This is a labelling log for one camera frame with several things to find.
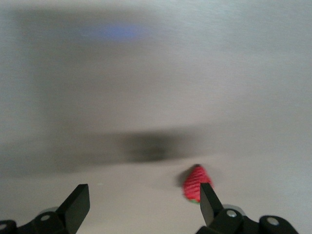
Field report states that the brown table cloth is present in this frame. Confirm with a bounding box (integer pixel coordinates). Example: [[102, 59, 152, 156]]
[[0, 0, 312, 234]]

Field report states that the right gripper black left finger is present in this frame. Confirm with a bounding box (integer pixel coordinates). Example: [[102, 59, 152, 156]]
[[0, 184, 91, 234]]

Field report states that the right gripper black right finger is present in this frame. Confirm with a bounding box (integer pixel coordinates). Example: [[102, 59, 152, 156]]
[[196, 182, 300, 234]]

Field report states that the red strawberry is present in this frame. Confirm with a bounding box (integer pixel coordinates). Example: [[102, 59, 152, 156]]
[[182, 163, 213, 204]]

